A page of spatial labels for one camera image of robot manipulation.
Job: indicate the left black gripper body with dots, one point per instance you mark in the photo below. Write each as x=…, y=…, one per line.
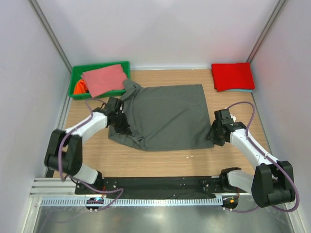
x=121, y=125

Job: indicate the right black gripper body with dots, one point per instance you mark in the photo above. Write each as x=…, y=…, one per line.
x=214, y=134

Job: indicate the grey t shirt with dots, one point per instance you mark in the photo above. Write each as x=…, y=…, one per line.
x=164, y=118

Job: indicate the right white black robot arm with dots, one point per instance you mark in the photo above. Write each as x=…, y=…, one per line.
x=273, y=180

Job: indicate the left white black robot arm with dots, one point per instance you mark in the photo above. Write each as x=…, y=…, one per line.
x=65, y=149

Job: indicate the pink folded t shirt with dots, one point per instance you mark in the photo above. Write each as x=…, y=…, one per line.
x=102, y=80

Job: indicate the orange t shirt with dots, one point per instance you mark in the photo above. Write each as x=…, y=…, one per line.
x=80, y=88

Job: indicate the light blue folded t shirt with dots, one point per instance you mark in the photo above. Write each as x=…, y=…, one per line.
x=241, y=90

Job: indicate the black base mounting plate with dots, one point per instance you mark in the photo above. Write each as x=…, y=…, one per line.
x=168, y=188

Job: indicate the red folded t shirt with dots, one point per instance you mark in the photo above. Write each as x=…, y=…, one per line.
x=232, y=76

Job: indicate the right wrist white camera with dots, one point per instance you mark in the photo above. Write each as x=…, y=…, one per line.
x=233, y=117

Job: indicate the white slotted cable duct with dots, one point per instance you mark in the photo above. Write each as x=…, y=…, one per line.
x=97, y=201

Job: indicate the aluminium frame rail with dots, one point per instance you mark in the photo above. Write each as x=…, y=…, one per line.
x=52, y=187

